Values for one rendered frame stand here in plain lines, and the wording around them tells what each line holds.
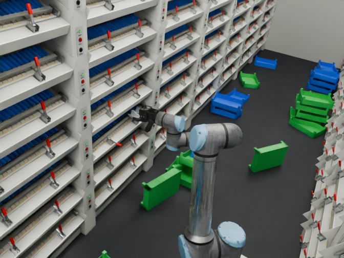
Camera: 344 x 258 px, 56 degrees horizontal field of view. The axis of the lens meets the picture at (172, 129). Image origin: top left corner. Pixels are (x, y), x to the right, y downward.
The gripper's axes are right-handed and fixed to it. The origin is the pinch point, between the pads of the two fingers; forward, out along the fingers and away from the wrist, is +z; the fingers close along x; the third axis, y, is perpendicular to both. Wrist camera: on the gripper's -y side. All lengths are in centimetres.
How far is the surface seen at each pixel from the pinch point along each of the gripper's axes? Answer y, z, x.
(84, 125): 20, -9, 50
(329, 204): -22, -123, 2
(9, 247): -22, 2, 97
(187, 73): -1, 1, -84
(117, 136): -5.4, -2.7, 19.4
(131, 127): -5.9, -3.5, 5.9
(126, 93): 16.8, -1.1, 4.3
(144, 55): 35.9, -3.6, -13.2
